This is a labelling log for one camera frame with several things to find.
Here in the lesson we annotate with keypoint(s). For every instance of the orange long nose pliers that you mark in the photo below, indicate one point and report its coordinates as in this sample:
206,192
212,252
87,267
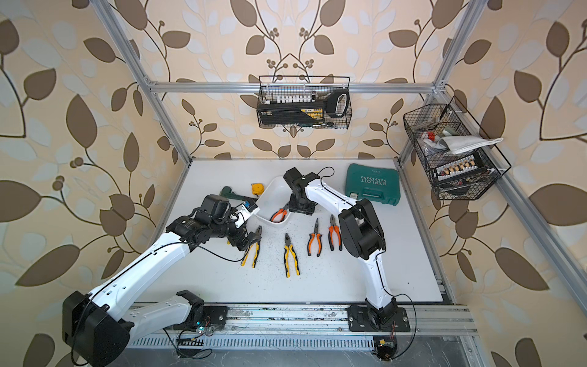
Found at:
315,237

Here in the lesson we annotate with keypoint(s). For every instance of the right wire basket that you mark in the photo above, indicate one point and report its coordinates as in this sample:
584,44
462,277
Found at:
426,125

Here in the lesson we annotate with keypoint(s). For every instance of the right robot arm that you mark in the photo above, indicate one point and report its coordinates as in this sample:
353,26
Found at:
362,236

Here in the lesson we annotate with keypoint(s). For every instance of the white papers in basket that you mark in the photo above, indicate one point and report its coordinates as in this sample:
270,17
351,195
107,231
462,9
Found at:
465,143

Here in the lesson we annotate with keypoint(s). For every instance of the green tool case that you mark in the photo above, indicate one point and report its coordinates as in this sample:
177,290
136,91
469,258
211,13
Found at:
380,185

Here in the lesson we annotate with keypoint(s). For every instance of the back wire basket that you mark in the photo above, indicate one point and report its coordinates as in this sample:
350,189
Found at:
298,83

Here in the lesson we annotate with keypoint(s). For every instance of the black yellow tool in basket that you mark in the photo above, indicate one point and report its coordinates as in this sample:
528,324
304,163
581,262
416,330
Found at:
310,109

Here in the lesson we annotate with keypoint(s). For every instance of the socket set in right basket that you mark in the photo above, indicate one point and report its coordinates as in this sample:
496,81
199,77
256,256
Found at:
467,166

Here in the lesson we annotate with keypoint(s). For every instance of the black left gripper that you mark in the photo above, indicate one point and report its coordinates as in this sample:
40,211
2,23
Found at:
239,241

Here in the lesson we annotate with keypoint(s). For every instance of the aluminium frame post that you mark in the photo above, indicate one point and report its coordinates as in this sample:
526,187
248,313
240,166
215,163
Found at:
106,16

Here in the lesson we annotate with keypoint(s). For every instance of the orange combination pliers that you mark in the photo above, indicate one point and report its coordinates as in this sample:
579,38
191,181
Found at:
334,236

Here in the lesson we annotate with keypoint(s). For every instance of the white plastic storage box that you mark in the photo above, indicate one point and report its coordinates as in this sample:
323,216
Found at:
276,195

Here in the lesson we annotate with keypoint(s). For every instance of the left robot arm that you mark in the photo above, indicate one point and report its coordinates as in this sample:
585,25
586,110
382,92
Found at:
99,325

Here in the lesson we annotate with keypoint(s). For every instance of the yellow tape measure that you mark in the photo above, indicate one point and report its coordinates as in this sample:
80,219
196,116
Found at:
257,189

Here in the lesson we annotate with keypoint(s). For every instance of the front aluminium rail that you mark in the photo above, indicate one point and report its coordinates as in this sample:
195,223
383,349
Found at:
335,319

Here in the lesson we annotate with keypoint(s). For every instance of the orange pliers in box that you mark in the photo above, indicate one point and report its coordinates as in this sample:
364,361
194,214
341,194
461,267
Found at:
279,216

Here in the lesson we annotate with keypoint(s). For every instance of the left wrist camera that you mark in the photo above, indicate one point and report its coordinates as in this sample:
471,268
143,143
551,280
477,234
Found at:
244,212

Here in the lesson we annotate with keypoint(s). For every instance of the wire basket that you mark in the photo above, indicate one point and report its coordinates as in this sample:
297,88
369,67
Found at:
298,83
426,125

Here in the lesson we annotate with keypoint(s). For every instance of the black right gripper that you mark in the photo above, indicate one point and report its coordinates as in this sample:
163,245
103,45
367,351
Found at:
292,206

